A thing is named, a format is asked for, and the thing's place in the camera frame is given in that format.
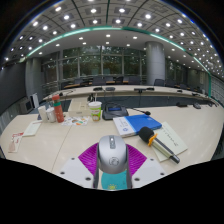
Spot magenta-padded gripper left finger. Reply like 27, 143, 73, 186
58, 143, 101, 190

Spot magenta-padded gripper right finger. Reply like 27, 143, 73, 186
125, 143, 167, 190

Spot silver grey computer mouse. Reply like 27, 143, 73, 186
97, 134, 129, 175

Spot pale green notebook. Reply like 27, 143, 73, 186
151, 121, 189, 163

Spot blue and white book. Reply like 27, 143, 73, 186
112, 114, 163, 138

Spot colourful printed leaflet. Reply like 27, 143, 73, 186
61, 115, 90, 127

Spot green printed paper cup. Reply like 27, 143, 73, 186
88, 100, 103, 122

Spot beige cardboard box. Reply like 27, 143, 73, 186
67, 100, 92, 118

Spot white lidded jar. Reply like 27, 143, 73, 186
45, 106, 57, 123

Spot red bottle with green band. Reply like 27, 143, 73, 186
51, 93, 65, 124

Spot pale white booklet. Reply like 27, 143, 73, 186
22, 120, 43, 137

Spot dark conference console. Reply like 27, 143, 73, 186
101, 105, 130, 121

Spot white paper cup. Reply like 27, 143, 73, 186
37, 105, 49, 124

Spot red printed paper leaflet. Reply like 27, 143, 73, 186
8, 131, 25, 154

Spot long curved conference table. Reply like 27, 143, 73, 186
43, 84, 216, 106

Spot white standing appliance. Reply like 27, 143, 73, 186
29, 92, 40, 109

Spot dark office chairs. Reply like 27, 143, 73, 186
63, 75, 201, 93

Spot ceiling lights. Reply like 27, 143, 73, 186
3, 0, 224, 78

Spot black microphone with orange ring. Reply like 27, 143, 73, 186
138, 126, 181, 164

